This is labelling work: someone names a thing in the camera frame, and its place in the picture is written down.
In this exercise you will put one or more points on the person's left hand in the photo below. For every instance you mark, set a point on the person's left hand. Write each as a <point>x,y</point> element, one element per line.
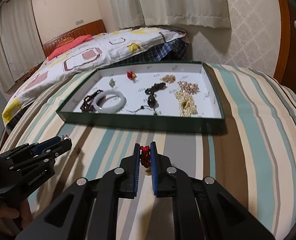
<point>24,213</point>

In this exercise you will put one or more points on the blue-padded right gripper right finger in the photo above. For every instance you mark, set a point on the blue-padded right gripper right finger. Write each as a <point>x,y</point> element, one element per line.
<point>161,183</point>

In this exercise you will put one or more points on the plaid blue bed sheet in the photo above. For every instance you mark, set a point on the plaid blue bed sheet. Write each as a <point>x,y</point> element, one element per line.
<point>175,50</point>

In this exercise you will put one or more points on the gold pearl flower brooch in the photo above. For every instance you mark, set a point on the gold pearl flower brooch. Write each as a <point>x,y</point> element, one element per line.
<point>190,88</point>

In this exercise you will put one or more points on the dark green jewelry box tray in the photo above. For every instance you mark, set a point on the dark green jewelry box tray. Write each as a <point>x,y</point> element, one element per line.
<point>178,111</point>

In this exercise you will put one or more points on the small silver crystal clip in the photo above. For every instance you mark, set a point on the small silver crystal clip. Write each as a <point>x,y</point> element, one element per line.
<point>112,83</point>

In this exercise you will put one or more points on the red gold charm pendant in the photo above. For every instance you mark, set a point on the red gold charm pendant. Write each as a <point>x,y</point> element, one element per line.
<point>131,75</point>

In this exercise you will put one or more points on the white patterned quilt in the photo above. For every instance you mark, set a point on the white patterned quilt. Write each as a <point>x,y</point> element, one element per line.
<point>102,50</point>

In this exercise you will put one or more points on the striped bed cover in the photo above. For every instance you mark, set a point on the striped bed cover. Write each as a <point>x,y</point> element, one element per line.
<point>255,160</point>

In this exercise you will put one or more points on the red tassel pearl charm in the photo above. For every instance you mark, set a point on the red tassel pearl charm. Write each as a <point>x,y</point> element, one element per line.
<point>145,159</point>

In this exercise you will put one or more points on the white window curtain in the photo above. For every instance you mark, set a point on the white window curtain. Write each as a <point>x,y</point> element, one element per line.
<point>206,13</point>

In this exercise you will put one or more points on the wooden headboard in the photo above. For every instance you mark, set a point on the wooden headboard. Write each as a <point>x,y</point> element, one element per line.
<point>92,28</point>

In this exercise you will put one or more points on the wall power outlet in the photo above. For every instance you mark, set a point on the wall power outlet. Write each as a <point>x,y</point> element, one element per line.
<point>79,22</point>

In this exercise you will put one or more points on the red pillow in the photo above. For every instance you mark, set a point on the red pillow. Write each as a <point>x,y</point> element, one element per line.
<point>69,45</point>

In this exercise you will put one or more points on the white left curtain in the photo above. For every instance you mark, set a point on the white left curtain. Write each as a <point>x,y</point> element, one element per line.
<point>20,44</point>

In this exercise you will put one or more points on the white jade bangle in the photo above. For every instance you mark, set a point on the white jade bangle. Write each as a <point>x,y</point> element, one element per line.
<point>109,102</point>

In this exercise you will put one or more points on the black cord stone pendant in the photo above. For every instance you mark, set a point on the black cord stone pendant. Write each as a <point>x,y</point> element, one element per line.
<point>151,100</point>

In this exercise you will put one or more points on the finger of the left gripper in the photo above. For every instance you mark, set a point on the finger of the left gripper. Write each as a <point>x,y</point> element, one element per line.
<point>58,149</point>
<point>46,144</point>

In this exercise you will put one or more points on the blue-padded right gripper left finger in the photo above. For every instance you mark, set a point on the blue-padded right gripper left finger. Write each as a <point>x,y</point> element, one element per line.
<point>130,179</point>

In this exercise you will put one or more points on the wooden door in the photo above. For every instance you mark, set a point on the wooden door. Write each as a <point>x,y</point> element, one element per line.
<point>285,71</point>

